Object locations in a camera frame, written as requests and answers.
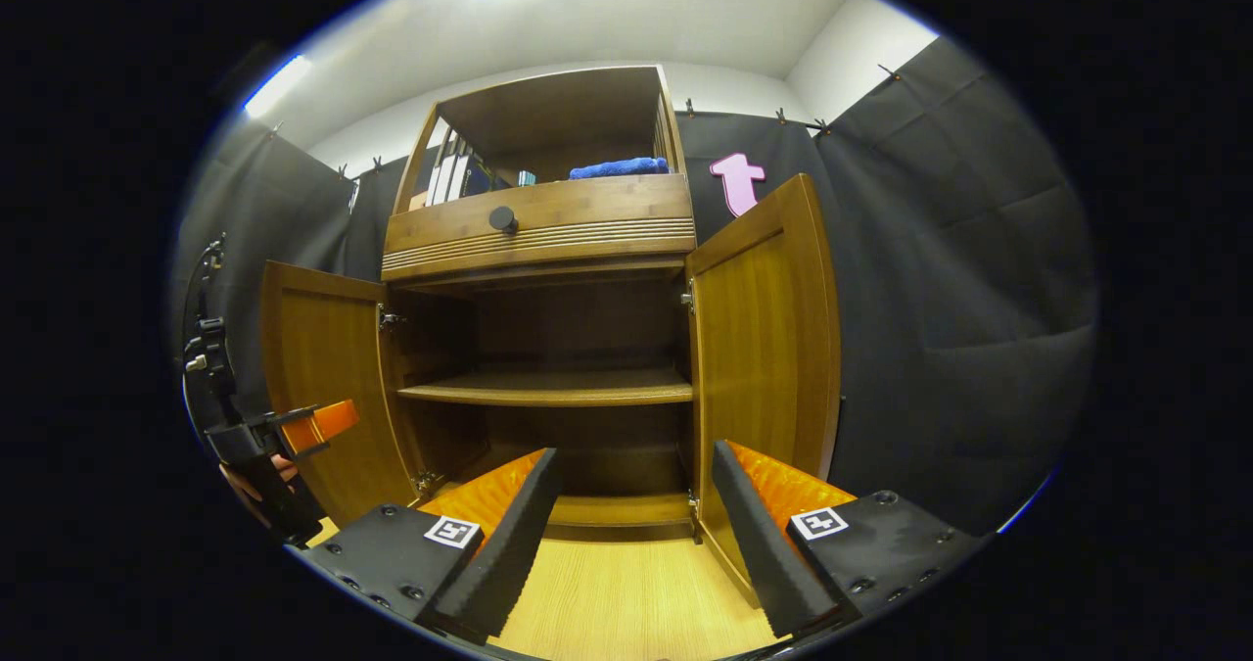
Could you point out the wooden double-door shoe cabinet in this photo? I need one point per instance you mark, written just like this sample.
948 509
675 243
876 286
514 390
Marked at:
548 240

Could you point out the black backdrop cloth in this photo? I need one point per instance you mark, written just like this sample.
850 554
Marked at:
940 328

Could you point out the wooden inner cabinet shelf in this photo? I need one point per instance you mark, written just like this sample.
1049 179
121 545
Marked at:
558 387

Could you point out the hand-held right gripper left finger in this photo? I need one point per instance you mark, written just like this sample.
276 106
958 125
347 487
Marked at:
509 543

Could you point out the blue folded towel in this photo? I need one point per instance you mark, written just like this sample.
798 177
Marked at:
619 167

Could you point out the black round drawer knob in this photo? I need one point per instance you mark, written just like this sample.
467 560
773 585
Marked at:
503 219

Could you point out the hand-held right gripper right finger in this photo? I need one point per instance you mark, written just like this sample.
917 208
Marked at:
768 543

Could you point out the narrow ceiling light strip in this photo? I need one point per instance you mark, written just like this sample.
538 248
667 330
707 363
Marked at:
277 85

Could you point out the wooden cabinet door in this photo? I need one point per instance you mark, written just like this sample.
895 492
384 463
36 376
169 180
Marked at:
323 387
764 367

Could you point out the wooden grooved drawer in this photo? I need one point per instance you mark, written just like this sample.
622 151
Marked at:
607 211

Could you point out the metal door hinge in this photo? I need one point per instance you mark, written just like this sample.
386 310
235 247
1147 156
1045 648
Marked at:
688 301
694 509
392 319
427 483

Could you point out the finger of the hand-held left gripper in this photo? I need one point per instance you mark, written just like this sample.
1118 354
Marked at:
323 423

